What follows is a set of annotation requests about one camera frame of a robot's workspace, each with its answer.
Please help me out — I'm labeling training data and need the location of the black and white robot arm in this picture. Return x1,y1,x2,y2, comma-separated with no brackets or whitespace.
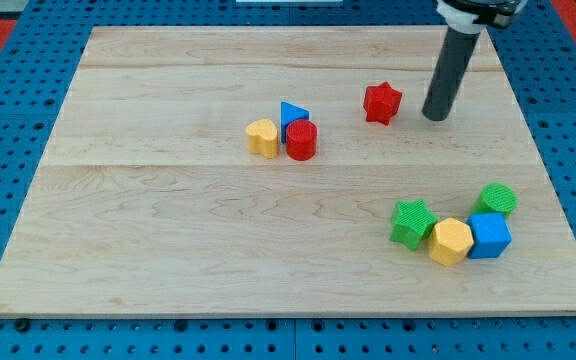
436,0,528,34

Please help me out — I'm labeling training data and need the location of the red star block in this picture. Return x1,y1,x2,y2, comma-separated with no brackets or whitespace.
363,82,403,126

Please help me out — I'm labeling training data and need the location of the green star block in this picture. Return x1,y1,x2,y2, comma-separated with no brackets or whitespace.
389,199,439,251

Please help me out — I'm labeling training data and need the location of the red cylinder block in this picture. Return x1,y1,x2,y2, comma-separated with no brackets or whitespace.
286,119,318,161

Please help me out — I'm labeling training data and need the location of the yellow heart block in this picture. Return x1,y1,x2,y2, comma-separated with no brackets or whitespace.
245,118,279,159

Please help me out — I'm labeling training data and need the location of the blue triangle block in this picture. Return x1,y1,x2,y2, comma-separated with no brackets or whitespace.
280,101,310,143

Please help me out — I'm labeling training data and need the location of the light wooden board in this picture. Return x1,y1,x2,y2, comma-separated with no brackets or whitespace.
0,26,576,319

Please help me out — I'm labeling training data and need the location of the yellow hexagon block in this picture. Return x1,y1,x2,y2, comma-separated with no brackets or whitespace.
428,218,474,267

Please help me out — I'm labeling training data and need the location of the green cylinder block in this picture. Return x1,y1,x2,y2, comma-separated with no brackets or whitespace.
472,183,518,217

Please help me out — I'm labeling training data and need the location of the blue cube block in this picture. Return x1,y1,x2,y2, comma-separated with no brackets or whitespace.
467,213,512,259

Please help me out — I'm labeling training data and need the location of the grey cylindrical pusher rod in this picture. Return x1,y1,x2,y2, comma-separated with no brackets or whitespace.
422,27,479,122

